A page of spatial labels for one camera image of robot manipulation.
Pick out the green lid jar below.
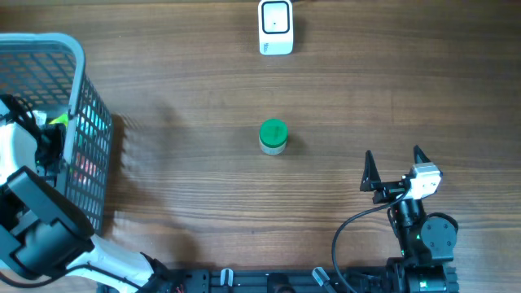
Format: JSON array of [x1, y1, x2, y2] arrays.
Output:
[[259, 119, 289, 155]]

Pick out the black camera cable right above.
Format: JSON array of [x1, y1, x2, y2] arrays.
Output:
[[331, 187, 410, 293]]

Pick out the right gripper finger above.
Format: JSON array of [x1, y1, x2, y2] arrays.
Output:
[[414, 145, 430, 164], [360, 150, 382, 192]]

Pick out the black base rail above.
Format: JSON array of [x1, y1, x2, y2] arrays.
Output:
[[96, 267, 460, 293]]

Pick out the white barcode scanner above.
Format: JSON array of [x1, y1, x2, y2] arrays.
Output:
[[257, 0, 294, 55]]

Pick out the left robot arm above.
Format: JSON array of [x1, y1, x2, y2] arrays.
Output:
[[1, 94, 179, 292]]

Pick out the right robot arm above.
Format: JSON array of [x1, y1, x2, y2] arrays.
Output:
[[360, 146, 459, 292]]

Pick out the grey plastic mesh basket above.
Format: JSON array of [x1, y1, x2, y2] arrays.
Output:
[[1, 33, 113, 234]]

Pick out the Haribo gummy candy bag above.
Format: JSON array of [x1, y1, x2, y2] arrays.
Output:
[[48, 113, 69, 126]]

